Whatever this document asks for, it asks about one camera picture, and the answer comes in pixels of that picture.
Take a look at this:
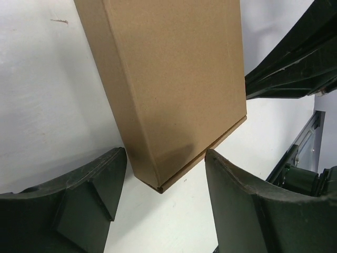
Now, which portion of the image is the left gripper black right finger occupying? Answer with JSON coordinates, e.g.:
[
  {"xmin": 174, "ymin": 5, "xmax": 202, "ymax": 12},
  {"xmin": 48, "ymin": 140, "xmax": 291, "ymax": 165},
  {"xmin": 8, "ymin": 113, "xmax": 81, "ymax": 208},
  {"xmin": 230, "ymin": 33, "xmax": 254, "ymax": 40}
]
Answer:
[{"xmin": 205, "ymin": 149, "xmax": 336, "ymax": 252}]

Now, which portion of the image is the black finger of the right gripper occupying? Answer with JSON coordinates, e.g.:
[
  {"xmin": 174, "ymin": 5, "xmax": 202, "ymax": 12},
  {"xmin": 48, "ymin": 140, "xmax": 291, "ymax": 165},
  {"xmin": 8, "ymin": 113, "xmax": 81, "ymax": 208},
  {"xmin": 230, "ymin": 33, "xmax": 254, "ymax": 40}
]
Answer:
[{"xmin": 245, "ymin": 1, "xmax": 336, "ymax": 100}]

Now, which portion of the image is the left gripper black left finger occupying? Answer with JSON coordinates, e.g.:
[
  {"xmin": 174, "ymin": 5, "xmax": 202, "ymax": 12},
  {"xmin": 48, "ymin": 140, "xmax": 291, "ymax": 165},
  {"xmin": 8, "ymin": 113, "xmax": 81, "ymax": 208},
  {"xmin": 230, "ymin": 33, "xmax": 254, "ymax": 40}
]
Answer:
[{"xmin": 1, "ymin": 147, "xmax": 127, "ymax": 252}]

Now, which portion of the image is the cardboard box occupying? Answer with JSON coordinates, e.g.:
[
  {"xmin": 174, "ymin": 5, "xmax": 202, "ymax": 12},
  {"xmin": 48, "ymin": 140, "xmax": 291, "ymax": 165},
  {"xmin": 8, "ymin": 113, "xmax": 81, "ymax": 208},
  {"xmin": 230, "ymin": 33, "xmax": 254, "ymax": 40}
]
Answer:
[{"xmin": 75, "ymin": 1, "xmax": 246, "ymax": 193}]

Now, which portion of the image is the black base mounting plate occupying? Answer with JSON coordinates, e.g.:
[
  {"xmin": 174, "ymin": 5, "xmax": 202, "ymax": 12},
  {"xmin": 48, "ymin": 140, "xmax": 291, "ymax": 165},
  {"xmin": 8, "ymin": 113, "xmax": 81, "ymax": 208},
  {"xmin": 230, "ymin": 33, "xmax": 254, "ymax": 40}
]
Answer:
[{"xmin": 266, "ymin": 111, "xmax": 336, "ymax": 197}]

